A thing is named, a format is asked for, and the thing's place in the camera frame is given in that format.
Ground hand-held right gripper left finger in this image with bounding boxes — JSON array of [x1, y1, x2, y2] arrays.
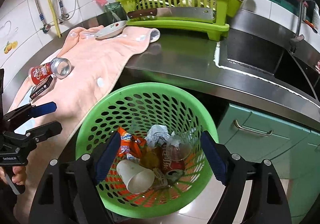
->
[[29, 131, 122, 224]]

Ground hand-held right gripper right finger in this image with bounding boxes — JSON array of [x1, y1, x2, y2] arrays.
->
[[200, 131, 292, 224]]

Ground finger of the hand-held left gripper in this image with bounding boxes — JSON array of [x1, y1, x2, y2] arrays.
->
[[1, 121, 62, 143], [2, 101, 57, 127]]

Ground black cardboard box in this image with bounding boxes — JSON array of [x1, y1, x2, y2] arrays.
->
[[29, 76, 54, 101]]

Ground orange snack wrapper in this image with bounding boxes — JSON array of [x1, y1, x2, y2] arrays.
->
[[116, 126, 148, 159]]

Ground white paper cup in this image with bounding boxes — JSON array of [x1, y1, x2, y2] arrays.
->
[[116, 159, 155, 194]]

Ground clear plastic cup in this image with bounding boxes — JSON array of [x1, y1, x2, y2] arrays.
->
[[165, 133, 193, 162]]

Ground red cartoon-print can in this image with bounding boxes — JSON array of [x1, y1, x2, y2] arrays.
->
[[28, 58, 72, 86]]

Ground red cola can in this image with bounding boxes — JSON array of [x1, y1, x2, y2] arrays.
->
[[160, 146, 187, 182]]

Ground yellow plastic wrapper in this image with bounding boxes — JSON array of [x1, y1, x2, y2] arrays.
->
[[140, 146, 163, 169]]

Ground silver foil wrapper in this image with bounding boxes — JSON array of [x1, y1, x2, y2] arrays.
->
[[145, 125, 169, 148]]

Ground green perforated plastic basket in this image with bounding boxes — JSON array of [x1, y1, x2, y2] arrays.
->
[[75, 82, 219, 218]]

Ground person's left hand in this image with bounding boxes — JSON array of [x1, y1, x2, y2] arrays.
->
[[0, 165, 27, 186]]

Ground green cabinet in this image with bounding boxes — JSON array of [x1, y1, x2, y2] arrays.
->
[[216, 103, 320, 224]]

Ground pink flower-print towel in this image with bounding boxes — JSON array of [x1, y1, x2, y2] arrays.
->
[[5, 26, 160, 204]]

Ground white plate with red print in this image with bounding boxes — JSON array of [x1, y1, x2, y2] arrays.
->
[[94, 20, 128, 40]]

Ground stainless steel sink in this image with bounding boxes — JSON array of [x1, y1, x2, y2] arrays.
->
[[217, 8, 320, 101]]

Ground green glass jar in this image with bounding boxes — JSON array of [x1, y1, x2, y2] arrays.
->
[[104, 3, 127, 24]]

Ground green plastic dish rack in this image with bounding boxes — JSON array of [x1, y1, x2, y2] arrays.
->
[[115, 0, 243, 41]]

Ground metal faucet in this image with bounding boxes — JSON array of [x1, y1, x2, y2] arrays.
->
[[290, 0, 317, 53]]

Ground yellow hose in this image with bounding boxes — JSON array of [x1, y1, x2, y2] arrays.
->
[[47, 0, 63, 38]]

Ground wooden-handled cleaver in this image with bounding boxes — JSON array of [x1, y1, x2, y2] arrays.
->
[[127, 7, 216, 24]]

